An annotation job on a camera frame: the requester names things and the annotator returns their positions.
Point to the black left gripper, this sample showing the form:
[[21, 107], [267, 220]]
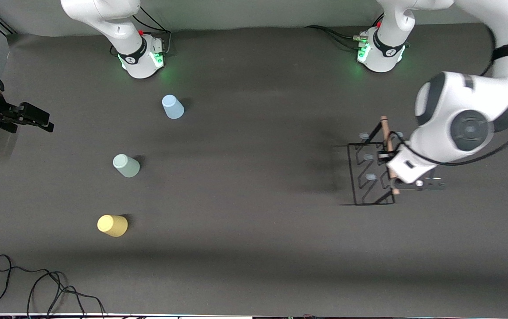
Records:
[[384, 159]]

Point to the dark grey table mat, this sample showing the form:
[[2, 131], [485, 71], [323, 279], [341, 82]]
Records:
[[236, 243]]

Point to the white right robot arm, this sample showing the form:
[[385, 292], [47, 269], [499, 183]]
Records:
[[103, 17]]

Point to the pale green plastic cup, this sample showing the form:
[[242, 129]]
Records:
[[126, 165]]

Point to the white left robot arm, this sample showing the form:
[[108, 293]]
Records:
[[448, 106]]

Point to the yellow plastic cup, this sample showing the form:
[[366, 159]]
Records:
[[112, 225]]

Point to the light blue plastic cup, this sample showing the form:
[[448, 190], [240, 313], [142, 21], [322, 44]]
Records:
[[173, 107]]

